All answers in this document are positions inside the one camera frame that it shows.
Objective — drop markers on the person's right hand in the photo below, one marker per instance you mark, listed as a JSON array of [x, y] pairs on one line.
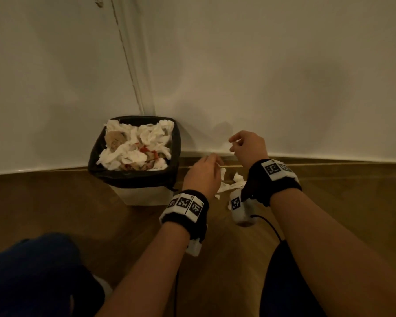
[[252, 148]]

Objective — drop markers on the person's left hand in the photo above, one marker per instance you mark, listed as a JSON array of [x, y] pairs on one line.
[[203, 178]]

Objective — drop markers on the person's left fingers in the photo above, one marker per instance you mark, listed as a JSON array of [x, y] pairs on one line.
[[214, 159]]

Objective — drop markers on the person's right thumb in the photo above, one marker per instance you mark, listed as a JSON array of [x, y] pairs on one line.
[[234, 148]]

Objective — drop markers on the person's left forearm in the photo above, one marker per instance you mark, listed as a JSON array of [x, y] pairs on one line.
[[151, 270]]

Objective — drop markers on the person's right forearm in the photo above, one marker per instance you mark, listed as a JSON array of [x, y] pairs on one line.
[[330, 254]]

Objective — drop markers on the white crumpled tissue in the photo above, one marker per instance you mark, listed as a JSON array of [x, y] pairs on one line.
[[232, 184]]

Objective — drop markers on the black right wrist marker band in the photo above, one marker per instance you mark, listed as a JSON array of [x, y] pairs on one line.
[[267, 181]]

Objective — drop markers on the black wrist marker band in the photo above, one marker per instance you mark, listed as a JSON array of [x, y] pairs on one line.
[[186, 211], [267, 181]]

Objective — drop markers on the black left wrist marker band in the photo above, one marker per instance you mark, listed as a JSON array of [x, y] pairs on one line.
[[186, 211]]

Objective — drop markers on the red wrapper scrap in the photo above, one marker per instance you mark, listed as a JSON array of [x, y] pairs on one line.
[[145, 149]]

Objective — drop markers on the pile of white crumpled tissues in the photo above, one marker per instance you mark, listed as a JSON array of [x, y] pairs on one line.
[[135, 151]]

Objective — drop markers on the white square trash bin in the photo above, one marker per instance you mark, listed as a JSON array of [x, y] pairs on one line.
[[142, 196]]

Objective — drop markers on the black bin liner bag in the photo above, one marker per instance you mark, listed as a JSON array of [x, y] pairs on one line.
[[135, 179]]

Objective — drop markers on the brown cardboard roll piece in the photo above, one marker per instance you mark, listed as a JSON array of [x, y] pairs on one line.
[[114, 139]]

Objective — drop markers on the person's right leg dark trousers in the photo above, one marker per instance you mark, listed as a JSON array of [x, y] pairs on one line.
[[283, 287]]

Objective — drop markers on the person's left leg blue trousers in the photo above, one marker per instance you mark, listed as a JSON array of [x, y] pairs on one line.
[[36, 277]]

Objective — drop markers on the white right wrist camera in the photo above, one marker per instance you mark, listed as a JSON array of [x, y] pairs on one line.
[[240, 207]]

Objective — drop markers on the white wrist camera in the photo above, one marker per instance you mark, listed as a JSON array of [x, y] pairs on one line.
[[194, 248], [240, 207]]

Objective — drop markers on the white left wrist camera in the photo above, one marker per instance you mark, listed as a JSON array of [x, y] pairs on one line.
[[194, 248]]

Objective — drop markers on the white wall trim moulding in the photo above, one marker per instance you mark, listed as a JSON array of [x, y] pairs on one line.
[[133, 56]]

